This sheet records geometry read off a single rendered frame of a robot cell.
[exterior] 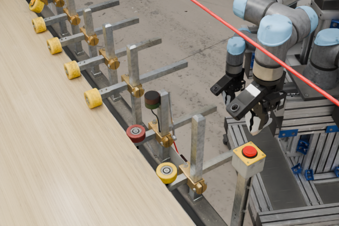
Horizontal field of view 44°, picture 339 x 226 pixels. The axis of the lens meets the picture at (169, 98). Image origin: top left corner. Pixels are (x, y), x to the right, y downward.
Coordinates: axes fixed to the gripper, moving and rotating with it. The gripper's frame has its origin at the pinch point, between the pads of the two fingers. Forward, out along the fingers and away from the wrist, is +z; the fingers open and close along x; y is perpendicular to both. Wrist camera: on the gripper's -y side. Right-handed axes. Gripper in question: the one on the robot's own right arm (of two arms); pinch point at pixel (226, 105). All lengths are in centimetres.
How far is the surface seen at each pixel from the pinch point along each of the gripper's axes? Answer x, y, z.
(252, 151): -56, -37, -41
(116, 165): -12, -63, -8
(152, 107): -6.5, -43.4, -24.0
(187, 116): -0.2, -22.0, -3.5
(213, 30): 166, 119, 83
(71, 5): 94, -37, -21
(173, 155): -8.4, -35.0, 6.7
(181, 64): 23.6, -10.4, -13.2
